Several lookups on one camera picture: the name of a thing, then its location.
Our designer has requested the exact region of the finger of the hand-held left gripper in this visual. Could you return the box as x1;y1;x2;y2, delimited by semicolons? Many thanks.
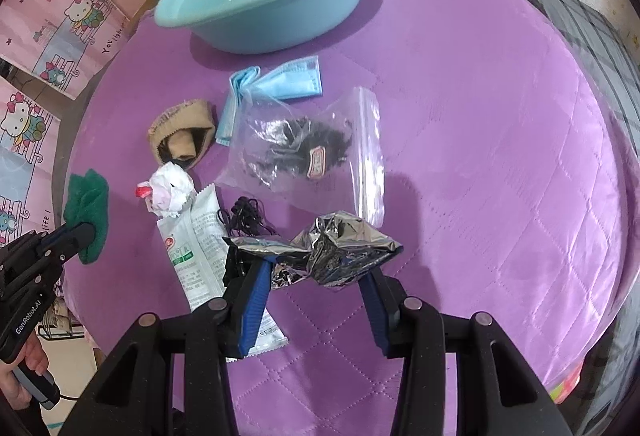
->
42;222;98;263

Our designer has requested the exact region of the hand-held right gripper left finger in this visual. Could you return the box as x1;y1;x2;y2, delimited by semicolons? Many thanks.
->
59;238;281;436

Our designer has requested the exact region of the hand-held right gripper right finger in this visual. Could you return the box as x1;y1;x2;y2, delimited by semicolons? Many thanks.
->
357;261;576;436

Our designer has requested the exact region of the green cloth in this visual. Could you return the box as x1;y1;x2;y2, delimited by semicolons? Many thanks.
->
62;168;110;265

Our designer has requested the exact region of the silver foil bag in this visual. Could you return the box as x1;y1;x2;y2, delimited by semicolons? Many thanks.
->
222;212;403;291

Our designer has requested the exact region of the white green wipes packet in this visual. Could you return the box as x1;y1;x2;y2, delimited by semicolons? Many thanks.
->
157;183;290;359

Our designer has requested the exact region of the black earphone cable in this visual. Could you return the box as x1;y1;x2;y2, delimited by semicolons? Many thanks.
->
217;197;278;237

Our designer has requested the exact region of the brown sock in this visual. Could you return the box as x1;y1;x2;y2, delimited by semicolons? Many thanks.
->
147;100;217;167

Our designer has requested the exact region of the clear zip bag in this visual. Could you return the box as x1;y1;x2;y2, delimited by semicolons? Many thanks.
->
216;87;386;227

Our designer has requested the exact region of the person's left hand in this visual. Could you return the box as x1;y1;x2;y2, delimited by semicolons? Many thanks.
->
0;336;50;412

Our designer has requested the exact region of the Hello Kitty pink curtain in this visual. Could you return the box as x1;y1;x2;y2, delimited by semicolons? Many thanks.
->
0;0;132;102

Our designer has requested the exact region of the grey plaid blanket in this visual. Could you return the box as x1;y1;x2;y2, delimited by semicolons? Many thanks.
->
482;0;640;436

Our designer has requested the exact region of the pink cartoon wall poster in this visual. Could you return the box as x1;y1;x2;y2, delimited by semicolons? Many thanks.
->
0;78;63;249

